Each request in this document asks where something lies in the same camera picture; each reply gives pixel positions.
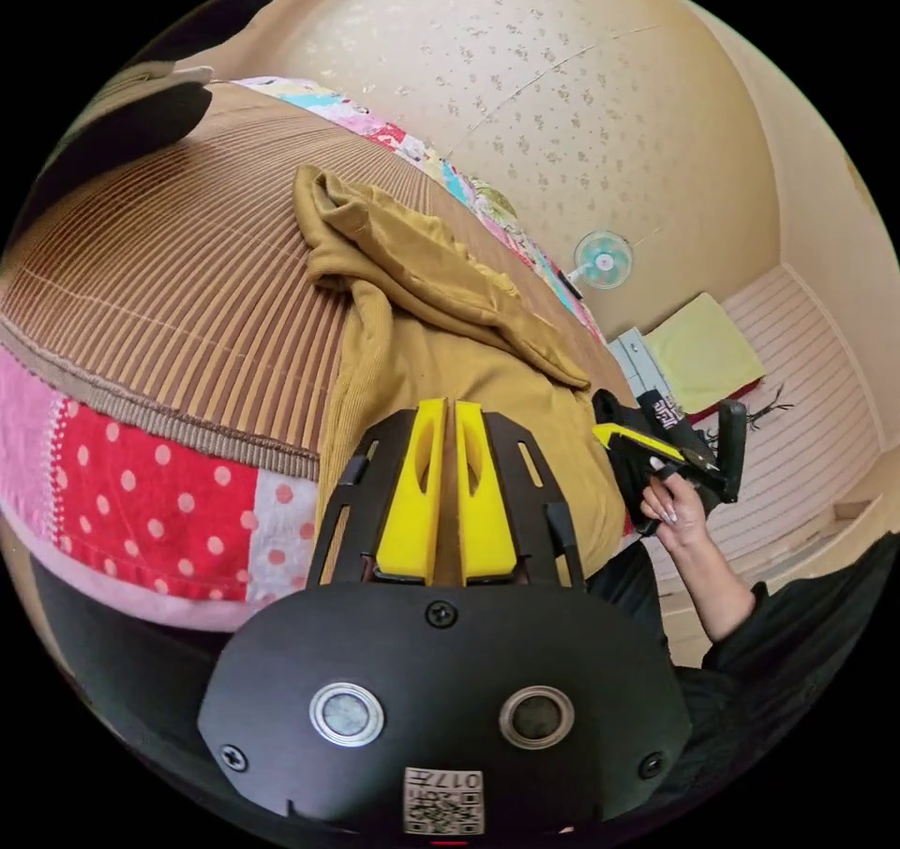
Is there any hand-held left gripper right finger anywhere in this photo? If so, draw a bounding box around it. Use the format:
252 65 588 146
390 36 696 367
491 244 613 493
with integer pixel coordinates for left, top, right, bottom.
453 398 533 586

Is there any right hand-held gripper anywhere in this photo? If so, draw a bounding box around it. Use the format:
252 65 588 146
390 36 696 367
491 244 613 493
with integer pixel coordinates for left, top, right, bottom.
592 388 727 538

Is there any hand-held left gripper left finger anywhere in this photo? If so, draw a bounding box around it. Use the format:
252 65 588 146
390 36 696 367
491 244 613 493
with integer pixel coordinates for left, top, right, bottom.
373 396 448 588

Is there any yellow shirt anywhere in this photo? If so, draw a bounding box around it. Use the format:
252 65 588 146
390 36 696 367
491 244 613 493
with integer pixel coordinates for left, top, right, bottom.
292 163 632 583

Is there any person's right forearm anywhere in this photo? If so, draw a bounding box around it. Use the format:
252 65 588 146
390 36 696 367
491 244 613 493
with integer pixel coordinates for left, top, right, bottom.
666 536 769 645

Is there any person's right hand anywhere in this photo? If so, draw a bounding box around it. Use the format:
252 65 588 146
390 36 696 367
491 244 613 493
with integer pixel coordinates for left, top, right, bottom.
637 454 713 559

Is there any light blue box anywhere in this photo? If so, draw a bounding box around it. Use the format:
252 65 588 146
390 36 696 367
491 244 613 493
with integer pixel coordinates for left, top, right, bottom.
607 326 666 395

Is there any pale green cushion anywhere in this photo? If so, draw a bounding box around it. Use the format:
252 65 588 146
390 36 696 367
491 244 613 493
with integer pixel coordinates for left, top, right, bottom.
642 291 768 416

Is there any white and teal fan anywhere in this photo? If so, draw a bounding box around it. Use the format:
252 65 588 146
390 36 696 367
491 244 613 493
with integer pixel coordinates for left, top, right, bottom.
566 230 635 292

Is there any bed with woven mat and quilt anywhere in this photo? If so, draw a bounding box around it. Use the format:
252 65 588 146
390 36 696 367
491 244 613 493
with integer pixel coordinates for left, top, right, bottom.
0 75 638 633

